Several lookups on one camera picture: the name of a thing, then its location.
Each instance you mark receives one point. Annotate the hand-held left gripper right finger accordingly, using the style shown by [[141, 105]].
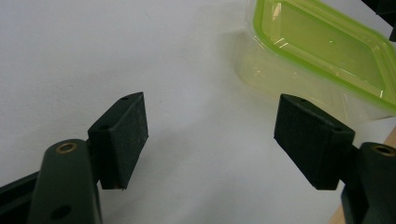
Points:
[[311, 143]]

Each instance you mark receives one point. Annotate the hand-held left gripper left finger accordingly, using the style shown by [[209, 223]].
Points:
[[120, 143]]

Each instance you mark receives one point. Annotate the clear container with green lid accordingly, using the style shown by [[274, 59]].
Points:
[[314, 46]]

